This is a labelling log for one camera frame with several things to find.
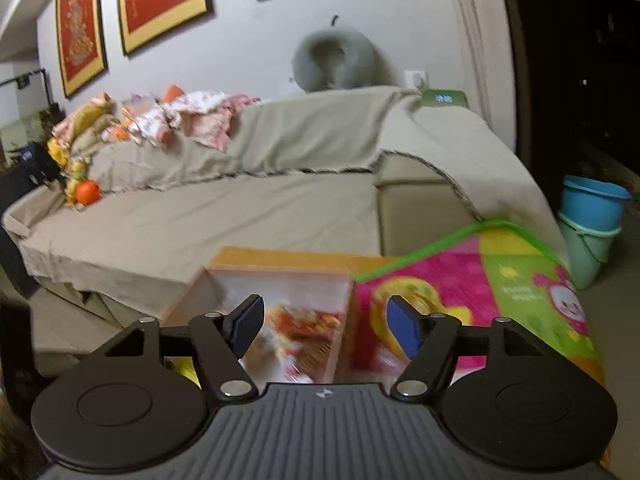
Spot white wall socket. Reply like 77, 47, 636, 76
402, 69, 431, 92

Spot red snack packet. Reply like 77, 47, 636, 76
260, 305, 348, 361

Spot green digital clock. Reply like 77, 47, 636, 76
420, 90, 468, 109

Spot beige sofa cover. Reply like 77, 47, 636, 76
2, 86, 568, 318

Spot blue plastic bucket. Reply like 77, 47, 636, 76
557, 175, 632, 233

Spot small yellow toy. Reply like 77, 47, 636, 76
47, 139, 83, 206

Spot cartoon play mat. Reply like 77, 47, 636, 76
352, 217, 613, 466

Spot yellow plush toy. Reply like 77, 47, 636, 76
50, 92, 123, 161

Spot pink floral clothes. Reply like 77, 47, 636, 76
122, 91, 262, 153

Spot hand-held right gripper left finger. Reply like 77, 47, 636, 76
105, 294, 265, 402

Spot grey neck pillow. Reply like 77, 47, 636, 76
290, 27, 396, 94

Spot green plastic bucket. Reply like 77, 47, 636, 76
557, 212, 623, 291

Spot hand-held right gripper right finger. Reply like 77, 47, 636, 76
387, 295, 544, 402

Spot orange toy ball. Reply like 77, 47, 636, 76
75, 179, 101, 206

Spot white curtain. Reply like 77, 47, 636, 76
445, 0, 518, 156

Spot red figure framed picture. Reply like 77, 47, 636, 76
55, 0, 109, 99

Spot beige sofa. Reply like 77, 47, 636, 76
0, 85, 568, 361

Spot pink cardboard box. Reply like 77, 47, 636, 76
162, 246, 402, 386

